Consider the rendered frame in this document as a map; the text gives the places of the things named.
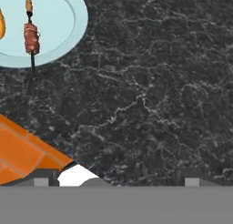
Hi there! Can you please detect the pale blue round plate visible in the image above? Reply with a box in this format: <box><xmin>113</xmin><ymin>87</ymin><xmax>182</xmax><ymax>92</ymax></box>
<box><xmin>0</xmin><ymin>0</ymin><xmax>89</xmax><ymax>69</ymax></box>

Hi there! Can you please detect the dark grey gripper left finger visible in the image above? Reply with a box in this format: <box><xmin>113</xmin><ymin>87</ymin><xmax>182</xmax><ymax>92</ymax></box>
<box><xmin>3</xmin><ymin>168</ymin><xmax>60</xmax><ymax>188</ymax></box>

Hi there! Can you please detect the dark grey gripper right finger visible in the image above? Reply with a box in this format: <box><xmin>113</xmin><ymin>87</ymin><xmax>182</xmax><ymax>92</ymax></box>
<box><xmin>177</xmin><ymin>168</ymin><xmax>233</xmax><ymax>188</ymax></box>

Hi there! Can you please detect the golden brown baguette bread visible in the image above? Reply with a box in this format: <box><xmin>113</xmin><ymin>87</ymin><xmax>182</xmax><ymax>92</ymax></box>
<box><xmin>0</xmin><ymin>8</ymin><xmax>6</xmax><ymax>40</ymax></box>

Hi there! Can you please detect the kebab skewer with meat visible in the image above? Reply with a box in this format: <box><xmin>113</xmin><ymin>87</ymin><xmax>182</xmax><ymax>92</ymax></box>
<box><xmin>23</xmin><ymin>0</ymin><xmax>41</xmax><ymax>75</ymax></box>

